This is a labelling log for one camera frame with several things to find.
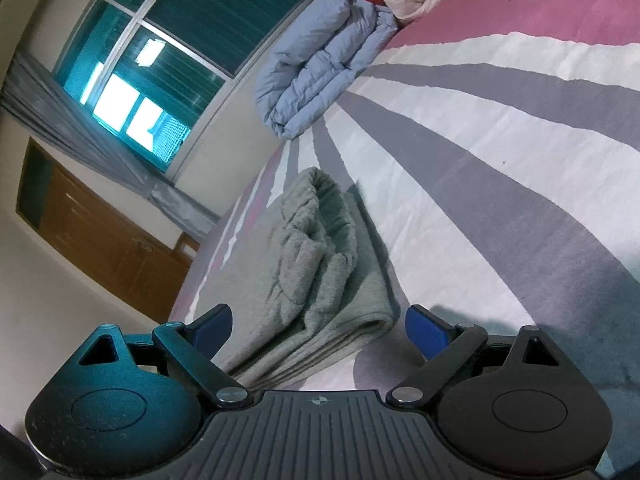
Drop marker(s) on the folded light blue quilt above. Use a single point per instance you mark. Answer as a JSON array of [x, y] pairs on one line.
[[320, 60]]

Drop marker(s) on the brown wooden cabinet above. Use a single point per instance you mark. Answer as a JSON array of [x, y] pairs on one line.
[[100, 245]]

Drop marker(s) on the white framed window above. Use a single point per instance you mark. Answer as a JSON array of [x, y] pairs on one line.
[[165, 60]]

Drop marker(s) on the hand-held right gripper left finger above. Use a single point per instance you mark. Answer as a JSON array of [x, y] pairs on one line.
[[214, 329]]

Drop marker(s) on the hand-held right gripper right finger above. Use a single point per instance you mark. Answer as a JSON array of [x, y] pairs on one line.
[[425, 334]]

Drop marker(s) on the grey fuzzy towel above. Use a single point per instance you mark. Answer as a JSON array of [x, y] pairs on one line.
[[330, 270]]

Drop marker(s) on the grey curtain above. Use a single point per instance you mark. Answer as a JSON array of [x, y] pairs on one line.
[[100, 140]]

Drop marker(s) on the pink grey white striped bedsheet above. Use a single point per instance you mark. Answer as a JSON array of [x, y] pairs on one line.
[[475, 135]]

